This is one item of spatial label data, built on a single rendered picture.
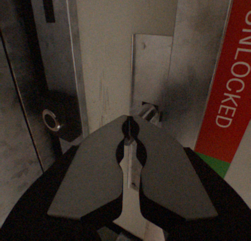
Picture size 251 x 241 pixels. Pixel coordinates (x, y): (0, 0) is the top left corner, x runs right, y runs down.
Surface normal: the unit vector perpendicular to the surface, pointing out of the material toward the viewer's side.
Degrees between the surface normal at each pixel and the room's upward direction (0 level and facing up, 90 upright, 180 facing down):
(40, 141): 0
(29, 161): 0
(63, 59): 90
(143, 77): 90
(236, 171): 90
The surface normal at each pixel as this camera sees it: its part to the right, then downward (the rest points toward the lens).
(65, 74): -0.51, 0.43
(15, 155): 0.86, 0.26
